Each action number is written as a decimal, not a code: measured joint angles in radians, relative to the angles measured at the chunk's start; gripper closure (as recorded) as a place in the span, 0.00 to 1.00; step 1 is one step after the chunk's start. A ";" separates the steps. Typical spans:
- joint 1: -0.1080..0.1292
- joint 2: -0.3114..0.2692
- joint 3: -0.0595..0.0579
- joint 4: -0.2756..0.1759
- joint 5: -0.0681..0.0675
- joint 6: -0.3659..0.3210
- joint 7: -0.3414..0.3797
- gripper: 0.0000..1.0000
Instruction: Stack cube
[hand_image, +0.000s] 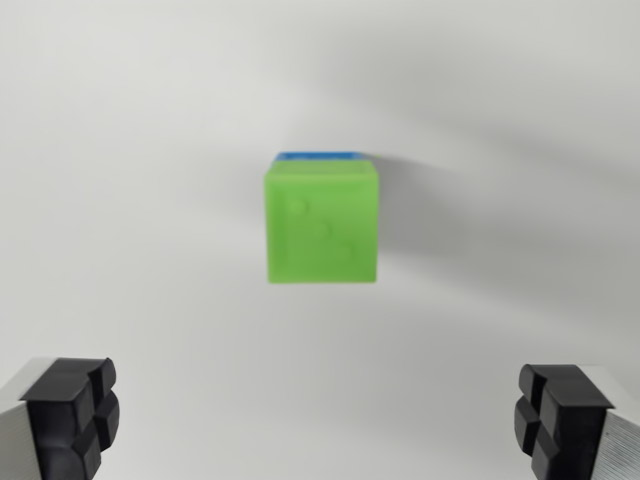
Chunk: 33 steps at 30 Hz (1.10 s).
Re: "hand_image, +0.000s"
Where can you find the gripper right finger with black rubber pad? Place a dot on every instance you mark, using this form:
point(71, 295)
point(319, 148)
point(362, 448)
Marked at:
point(570, 425)

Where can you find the green soft toy cube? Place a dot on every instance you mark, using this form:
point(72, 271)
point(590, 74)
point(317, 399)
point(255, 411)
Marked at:
point(320, 225)

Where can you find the gripper left finger with black rubber pad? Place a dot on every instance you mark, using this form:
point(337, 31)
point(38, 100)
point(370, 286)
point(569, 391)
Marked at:
point(55, 420)

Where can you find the blue soft toy cube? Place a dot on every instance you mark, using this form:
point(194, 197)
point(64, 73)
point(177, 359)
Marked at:
point(320, 155)

